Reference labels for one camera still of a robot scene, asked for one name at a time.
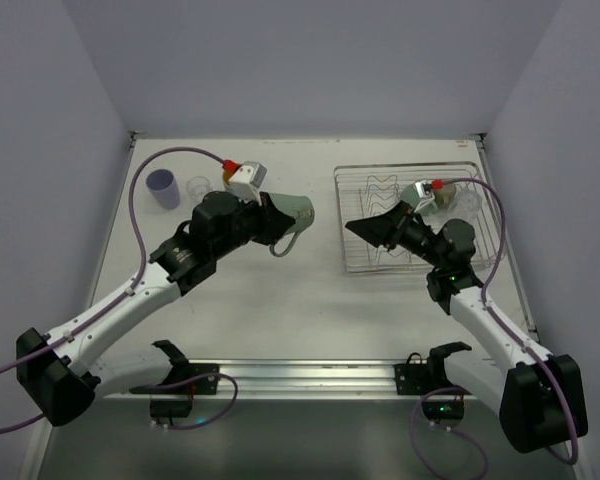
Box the black controller box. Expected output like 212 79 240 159
421 399 465 428
149 399 193 426

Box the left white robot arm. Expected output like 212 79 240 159
16 191 315 426

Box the blue cup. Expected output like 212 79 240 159
222 171 232 191

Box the small mint green cup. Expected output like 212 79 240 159
399 184 420 208

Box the clear plastic cup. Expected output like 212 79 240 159
186 176 213 204
454 189 482 217

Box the left black controller box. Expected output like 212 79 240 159
149 399 193 426

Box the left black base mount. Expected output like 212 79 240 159
163 363 220 396

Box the aluminium mounting rail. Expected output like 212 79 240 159
99 357 501 401

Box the purple cable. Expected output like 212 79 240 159
0 146 241 435
429 177 581 466

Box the purple plastic cup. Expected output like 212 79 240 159
145 169 180 210

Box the metal wire dish rack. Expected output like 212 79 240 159
334 161 499 274

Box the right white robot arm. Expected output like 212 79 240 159
345 202 588 453

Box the large green cup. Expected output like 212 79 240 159
269 193 316 258

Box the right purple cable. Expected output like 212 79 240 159
429 177 581 466

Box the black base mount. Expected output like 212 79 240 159
393 341 472 396
163 363 220 396

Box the beige cup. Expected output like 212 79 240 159
434 184 457 210

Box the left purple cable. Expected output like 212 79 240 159
0 146 241 435

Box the right black controller box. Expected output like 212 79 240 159
421 399 465 428

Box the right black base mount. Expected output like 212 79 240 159
393 341 472 396

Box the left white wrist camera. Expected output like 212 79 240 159
228 162 267 204

